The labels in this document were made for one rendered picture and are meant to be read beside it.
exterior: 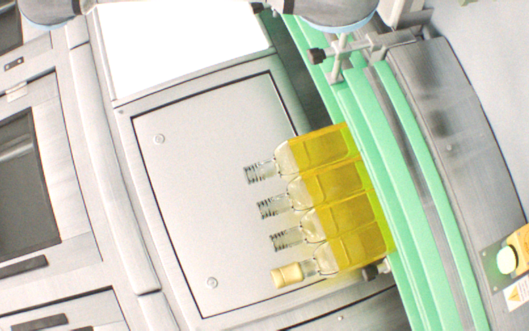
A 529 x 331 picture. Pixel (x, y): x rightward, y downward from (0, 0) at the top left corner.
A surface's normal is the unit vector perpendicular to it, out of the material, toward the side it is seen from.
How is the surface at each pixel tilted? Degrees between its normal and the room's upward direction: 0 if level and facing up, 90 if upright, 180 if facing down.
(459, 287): 90
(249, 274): 90
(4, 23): 90
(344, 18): 72
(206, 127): 90
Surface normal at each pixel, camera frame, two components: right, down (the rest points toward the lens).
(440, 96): 0.05, -0.36
